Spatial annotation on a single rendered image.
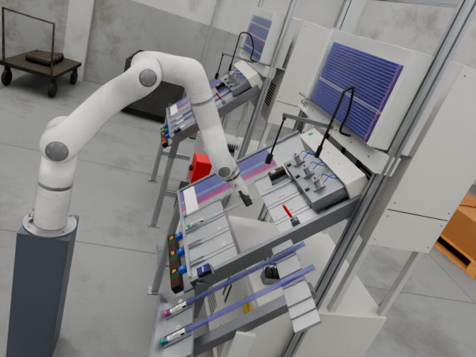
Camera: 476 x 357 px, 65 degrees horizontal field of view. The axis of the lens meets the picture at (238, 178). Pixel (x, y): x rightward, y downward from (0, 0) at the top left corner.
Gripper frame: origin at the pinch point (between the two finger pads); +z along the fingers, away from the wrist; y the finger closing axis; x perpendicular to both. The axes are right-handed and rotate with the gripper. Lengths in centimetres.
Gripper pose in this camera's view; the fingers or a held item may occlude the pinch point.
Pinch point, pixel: (246, 200)
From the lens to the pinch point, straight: 166.9
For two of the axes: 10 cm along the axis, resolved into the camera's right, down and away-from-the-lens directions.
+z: 4.5, 7.3, 5.2
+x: -8.8, 4.6, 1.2
